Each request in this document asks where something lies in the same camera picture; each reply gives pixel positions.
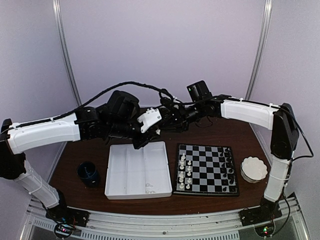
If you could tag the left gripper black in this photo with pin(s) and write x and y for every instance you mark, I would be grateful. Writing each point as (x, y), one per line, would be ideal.
(151, 135)

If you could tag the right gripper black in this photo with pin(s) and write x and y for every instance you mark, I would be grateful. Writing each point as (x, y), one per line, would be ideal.
(180, 118)

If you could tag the white piece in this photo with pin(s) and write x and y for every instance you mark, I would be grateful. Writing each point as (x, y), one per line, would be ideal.
(182, 159)

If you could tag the white plastic compartment tray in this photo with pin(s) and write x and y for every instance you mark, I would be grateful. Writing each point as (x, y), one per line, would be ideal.
(138, 173)

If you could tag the white piece passed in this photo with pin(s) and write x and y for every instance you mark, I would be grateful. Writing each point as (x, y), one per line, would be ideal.
(182, 165)

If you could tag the black white chess board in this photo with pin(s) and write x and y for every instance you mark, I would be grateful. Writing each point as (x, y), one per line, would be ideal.
(213, 171)

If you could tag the white piece placed later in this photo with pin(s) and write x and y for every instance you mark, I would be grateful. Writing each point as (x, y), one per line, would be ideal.
(181, 177)

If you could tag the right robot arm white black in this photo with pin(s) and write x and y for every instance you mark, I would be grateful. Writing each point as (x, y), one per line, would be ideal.
(278, 119)

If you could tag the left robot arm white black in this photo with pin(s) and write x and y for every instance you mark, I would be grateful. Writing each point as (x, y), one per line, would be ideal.
(84, 124)

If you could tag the dark blue mug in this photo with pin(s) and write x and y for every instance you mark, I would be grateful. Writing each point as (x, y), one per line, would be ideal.
(88, 174)

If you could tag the white scalloped bowl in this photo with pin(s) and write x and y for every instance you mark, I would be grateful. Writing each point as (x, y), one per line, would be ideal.
(253, 170)

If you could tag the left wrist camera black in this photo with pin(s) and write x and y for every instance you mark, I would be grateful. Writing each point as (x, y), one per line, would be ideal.
(123, 105)

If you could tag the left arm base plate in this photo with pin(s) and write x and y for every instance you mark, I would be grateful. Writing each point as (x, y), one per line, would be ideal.
(66, 215)

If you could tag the aluminium front rail frame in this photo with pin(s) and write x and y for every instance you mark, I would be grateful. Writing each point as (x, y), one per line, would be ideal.
(225, 225)

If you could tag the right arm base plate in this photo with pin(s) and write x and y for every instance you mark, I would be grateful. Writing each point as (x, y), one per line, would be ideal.
(254, 216)

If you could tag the left aluminium corner post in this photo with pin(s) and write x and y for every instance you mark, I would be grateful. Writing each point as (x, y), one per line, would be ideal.
(66, 57)

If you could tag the aluminium corner post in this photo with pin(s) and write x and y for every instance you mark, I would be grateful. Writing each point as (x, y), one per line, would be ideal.
(66, 57)
(264, 31)

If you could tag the right aluminium corner post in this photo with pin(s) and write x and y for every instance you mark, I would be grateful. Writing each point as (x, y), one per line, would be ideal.
(264, 31)

